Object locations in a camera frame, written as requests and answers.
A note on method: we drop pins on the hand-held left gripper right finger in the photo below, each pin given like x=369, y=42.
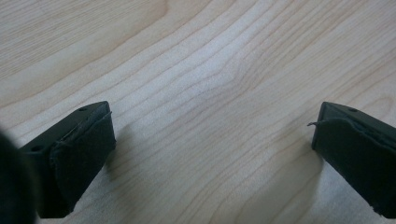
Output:
x=358, y=149

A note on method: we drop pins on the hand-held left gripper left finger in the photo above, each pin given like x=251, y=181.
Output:
x=74, y=155

